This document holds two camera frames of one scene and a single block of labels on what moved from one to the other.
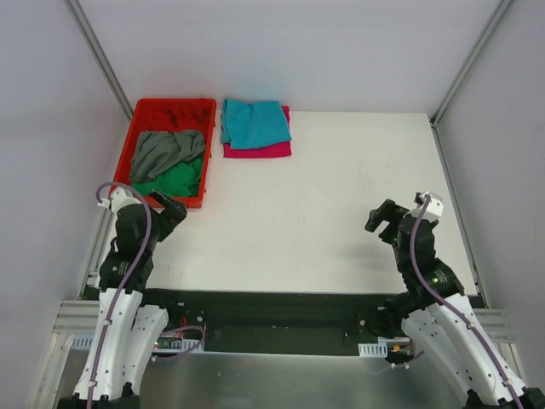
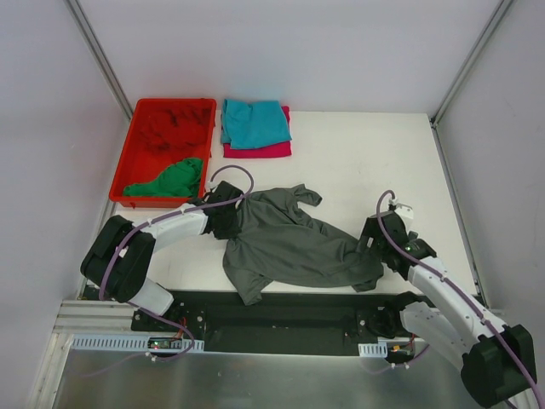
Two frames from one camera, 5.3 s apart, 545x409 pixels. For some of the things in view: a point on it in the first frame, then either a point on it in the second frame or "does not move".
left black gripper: (171, 205) -> (230, 219)
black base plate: (273, 320) does not move
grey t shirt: (157, 152) -> (278, 238)
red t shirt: (176, 118) does not move
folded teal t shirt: (249, 124) does not move
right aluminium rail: (477, 276) does not move
